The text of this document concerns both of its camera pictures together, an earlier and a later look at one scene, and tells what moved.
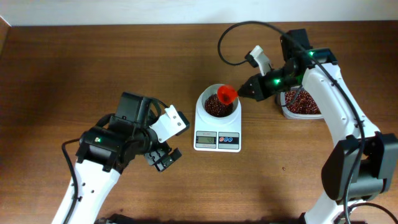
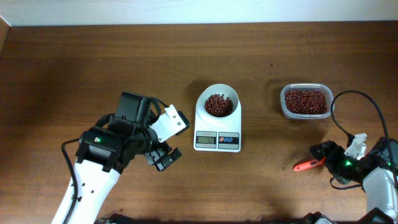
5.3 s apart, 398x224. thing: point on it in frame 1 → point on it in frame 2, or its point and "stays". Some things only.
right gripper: [259, 88] → [327, 154]
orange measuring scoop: [227, 94] → [308, 164]
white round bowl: [212, 107] stays
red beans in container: [303, 103] stays
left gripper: [154, 158] stays
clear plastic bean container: [294, 104] stays
